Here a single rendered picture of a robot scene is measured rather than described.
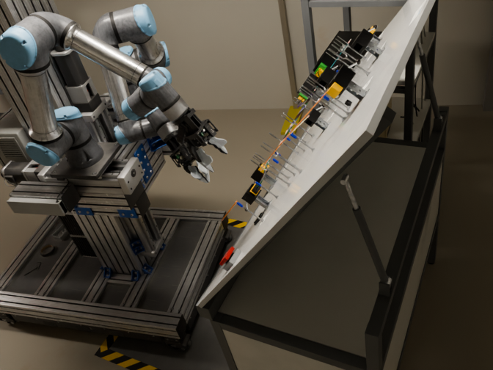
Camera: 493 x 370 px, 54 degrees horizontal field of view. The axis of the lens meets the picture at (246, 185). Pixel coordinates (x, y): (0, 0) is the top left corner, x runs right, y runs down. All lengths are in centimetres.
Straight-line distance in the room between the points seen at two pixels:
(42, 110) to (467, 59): 305
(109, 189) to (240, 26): 229
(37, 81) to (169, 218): 159
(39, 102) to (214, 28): 252
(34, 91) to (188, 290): 139
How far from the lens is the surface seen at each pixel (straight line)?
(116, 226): 257
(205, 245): 284
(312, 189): 107
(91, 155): 203
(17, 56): 166
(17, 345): 323
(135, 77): 167
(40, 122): 183
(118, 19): 193
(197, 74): 436
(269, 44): 402
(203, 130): 152
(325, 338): 167
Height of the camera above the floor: 221
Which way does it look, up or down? 39 degrees down
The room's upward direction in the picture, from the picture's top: 14 degrees counter-clockwise
